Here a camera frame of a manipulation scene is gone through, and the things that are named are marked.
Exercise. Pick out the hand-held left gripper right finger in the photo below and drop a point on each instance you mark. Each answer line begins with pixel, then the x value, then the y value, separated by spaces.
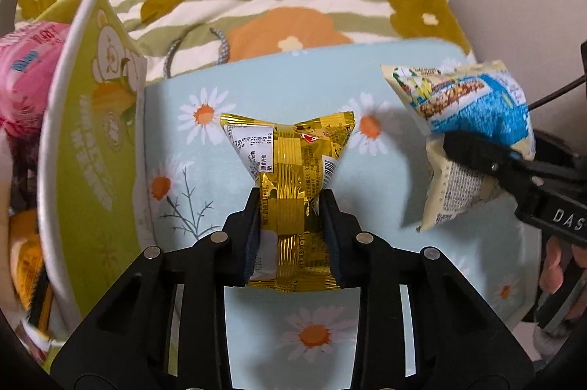
pixel 328 234

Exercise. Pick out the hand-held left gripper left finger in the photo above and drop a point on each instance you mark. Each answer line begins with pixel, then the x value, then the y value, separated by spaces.
pixel 253 234

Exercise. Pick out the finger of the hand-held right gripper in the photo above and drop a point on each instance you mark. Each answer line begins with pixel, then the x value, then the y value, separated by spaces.
pixel 481 154

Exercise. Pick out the blue yellow snack packet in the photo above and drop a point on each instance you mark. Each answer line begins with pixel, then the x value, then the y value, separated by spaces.
pixel 481 105

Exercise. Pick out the gold foil snack packet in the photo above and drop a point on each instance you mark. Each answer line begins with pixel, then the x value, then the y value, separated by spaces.
pixel 289 170

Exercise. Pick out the green cardboard box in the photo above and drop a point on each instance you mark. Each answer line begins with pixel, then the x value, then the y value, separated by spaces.
pixel 91 165

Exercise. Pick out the person's right hand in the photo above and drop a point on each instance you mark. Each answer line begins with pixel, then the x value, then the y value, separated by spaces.
pixel 552 266

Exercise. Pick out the white fleece clothing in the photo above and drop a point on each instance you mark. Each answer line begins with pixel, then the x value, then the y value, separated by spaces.
pixel 550 344

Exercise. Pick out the orange snack packet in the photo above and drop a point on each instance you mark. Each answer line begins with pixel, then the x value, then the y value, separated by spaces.
pixel 25 252

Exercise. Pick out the pink snack packet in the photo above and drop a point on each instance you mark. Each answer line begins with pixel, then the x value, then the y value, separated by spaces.
pixel 27 87

